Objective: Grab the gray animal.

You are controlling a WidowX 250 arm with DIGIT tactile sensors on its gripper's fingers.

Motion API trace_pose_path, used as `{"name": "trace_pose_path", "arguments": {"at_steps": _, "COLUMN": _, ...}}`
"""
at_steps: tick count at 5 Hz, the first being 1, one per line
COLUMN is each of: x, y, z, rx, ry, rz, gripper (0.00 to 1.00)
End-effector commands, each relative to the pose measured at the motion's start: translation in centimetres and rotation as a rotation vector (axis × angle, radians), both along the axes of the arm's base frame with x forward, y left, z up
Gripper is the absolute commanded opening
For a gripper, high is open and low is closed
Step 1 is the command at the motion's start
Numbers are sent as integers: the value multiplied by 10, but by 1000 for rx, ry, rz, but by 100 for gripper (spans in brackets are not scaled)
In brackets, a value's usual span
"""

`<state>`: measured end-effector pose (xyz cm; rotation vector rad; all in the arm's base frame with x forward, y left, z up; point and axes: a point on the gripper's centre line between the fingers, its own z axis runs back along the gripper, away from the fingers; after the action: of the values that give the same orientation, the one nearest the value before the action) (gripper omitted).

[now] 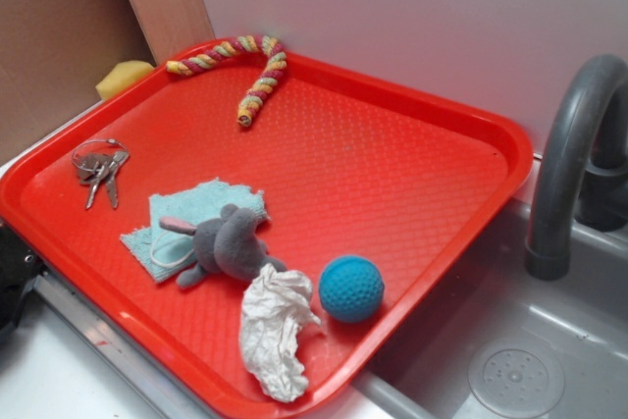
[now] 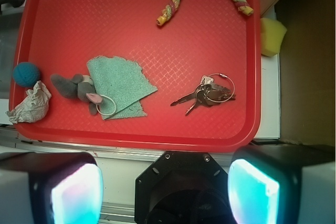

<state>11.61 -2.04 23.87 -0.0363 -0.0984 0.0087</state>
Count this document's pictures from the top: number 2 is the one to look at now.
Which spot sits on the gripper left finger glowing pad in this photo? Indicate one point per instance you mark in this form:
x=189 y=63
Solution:
x=50 y=188

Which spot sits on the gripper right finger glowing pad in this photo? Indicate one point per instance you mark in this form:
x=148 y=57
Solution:
x=282 y=184

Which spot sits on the white box beside tray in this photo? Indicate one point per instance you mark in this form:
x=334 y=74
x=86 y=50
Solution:
x=269 y=128

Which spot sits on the crumpled white paper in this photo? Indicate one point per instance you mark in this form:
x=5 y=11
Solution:
x=33 y=108

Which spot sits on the gray plush mouse toy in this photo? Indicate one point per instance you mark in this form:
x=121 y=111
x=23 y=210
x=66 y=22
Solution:
x=79 y=87

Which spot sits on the bunch of metal keys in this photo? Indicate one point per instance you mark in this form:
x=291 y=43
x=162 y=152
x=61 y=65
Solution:
x=209 y=93

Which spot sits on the green woven cloth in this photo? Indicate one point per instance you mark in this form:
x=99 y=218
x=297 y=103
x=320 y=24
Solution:
x=121 y=84

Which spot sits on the blue textured ball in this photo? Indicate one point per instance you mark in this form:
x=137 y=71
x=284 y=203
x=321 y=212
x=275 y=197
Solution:
x=26 y=74

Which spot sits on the yellow sponge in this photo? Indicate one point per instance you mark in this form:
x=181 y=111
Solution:
x=272 y=35

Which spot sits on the red plastic tray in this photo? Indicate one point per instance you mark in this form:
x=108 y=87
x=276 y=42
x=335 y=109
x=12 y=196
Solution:
x=204 y=37

